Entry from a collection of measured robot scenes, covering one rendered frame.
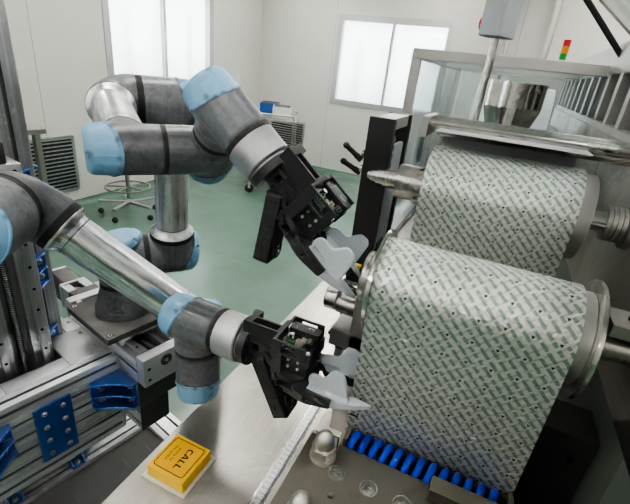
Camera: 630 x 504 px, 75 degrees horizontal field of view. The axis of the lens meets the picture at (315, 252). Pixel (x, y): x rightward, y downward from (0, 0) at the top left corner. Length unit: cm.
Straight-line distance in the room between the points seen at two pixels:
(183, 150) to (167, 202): 49
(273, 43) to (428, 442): 658
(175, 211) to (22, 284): 40
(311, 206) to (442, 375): 27
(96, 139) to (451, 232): 56
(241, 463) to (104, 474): 97
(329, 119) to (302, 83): 67
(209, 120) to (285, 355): 34
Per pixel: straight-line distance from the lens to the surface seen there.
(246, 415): 86
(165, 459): 77
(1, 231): 69
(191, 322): 68
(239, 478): 77
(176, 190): 112
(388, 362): 58
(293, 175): 56
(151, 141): 65
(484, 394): 58
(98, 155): 65
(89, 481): 171
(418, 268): 53
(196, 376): 75
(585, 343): 55
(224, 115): 59
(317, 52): 660
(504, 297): 53
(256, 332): 63
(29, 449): 136
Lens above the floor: 152
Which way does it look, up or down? 24 degrees down
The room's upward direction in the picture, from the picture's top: 7 degrees clockwise
